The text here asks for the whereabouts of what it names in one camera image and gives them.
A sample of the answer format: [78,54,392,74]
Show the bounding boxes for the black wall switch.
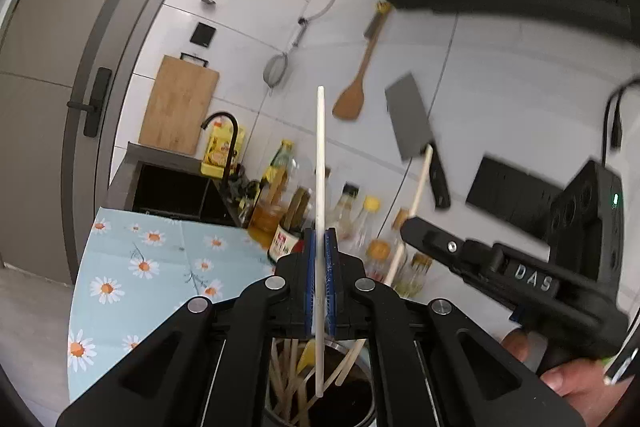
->
[190,22,217,48]

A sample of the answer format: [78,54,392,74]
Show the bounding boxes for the grey door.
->
[0,0,236,288]

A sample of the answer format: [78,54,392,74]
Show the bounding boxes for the light bamboo chopstick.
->
[382,144,435,288]
[314,86,329,398]

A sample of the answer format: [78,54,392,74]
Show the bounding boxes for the yellow bottle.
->
[200,122,247,178]

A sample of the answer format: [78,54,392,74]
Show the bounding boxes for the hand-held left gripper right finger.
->
[324,228,587,427]

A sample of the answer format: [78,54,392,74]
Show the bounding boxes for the wooden cutting board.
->
[138,53,221,156]

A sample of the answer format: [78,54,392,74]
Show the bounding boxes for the cleaver with black handle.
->
[385,73,452,210]

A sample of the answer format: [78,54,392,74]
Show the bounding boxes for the black wall socket panel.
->
[466,154,567,239]

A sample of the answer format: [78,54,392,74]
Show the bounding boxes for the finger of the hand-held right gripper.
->
[399,214,522,314]

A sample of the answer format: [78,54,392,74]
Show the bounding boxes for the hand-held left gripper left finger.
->
[56,229,317,427]

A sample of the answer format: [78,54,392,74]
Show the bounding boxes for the wooden spatula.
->
[332,1,393,122]

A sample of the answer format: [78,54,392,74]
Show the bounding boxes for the black sink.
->
[131,159,237,228]

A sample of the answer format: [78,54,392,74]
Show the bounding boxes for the black utensil holder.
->
[262,338,377,427]

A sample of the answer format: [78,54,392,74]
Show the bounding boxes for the metal strainer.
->
[263,19,307,96]

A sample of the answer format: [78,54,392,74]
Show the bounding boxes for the black faucet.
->
[201,112,240,188]

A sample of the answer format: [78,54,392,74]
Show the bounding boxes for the row of condiment bottles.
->
[245,138,436,303]

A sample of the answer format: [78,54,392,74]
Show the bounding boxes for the person's right hand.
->
[501,328,621,407]

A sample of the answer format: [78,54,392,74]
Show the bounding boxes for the black door lock handle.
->
[67,68,113,138]

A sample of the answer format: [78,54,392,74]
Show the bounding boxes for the blue daisy tablecloth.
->
[67,206,281,400]

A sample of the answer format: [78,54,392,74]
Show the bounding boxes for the black cable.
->
[600,78,640,166]

